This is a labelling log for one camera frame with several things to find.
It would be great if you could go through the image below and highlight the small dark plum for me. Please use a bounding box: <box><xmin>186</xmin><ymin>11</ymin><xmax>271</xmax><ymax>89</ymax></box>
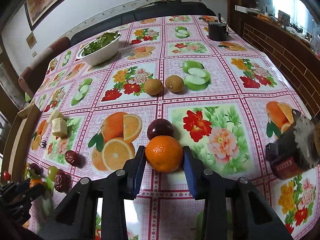
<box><xmin>29</xmin><ymin>163</ymin><xmax>41</xmax><ymax>176</ymax></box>

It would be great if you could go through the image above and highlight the black sofa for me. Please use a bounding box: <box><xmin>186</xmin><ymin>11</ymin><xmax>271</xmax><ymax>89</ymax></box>
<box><xmin>71</xmin><ymin>0</ymin><xmax>216</xmax><ymax>46</ymax></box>

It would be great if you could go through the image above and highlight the red tomato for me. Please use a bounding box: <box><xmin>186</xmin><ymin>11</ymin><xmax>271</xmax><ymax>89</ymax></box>
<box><xmin>3</xmin><ymin>171</ymin><xmax>11</xmax><ymax>182</ymax></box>

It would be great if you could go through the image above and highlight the brown armchair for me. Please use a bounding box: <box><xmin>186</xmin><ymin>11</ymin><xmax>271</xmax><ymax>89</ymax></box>
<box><xmin>18</xmin><ymin>37</ymin><xmax>71</xmax><ymax>99</ymax></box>

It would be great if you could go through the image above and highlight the wooden sideboard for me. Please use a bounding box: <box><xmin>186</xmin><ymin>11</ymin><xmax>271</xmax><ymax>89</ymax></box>
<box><xmin>232</xmin><ymin>11</ymin><xmax>319</xmax><ymax>118</ymax></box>

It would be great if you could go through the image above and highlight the dark purple plum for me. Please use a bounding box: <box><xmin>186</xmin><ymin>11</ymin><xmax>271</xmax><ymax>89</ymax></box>
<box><xmin>147</xmin><ymin>119</ymin><xmax>175</xmax><ymax>140</ymax></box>

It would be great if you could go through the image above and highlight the black cup on table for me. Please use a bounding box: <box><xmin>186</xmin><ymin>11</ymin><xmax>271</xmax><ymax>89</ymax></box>
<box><xmin>208</xmin><ymin>13</ymin><xmax>227</xmax><ymax>42</ymax></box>

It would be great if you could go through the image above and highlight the dark red jujube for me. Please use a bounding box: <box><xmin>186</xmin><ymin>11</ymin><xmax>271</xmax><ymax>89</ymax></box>
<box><xmin>54</xmin><ymin>170</ymin><xmax>70</xmax><ymax>193</ymax></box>
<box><xmin>65</xmin><ymin>150</ymin><xmax>81</xmax><ymax>167</ymax></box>

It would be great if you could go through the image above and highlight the green grape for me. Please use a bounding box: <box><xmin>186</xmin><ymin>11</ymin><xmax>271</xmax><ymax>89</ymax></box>
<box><xmin>48</xmin><ymin>166</ymin><xmax>59</xmax><ymax>182</ymax></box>

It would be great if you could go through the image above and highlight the small orange tangerine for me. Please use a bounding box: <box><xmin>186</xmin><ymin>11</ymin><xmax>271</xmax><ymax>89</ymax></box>
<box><xmin>29</xmin><ymin>179</ymin><xmax>44</xmax><ymax>188</ymax></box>

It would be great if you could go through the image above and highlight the brown longan fruit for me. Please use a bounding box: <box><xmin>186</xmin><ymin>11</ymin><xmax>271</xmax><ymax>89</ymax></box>
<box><xmin>165</xmin><ymin>75</ymin><xmax>184</xmax><ymax>93</ymax></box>
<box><xmin>144</xmin><ymin>79</ymin><xmax>163</xmax><ymax>96</ymax></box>

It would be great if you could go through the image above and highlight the shallow cardboard box tray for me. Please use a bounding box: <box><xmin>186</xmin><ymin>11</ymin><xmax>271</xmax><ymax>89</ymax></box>
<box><xmin>1</xmin><ymin>103</ymin><xmax>41</xmax><ymax>185</ymax></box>

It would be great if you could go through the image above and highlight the white bowl of greens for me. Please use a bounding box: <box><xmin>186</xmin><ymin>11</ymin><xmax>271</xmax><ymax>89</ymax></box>
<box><xmin>76</xmin><ymin>31</ymin><xmax>121</xmax><ymax>66</ymax></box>

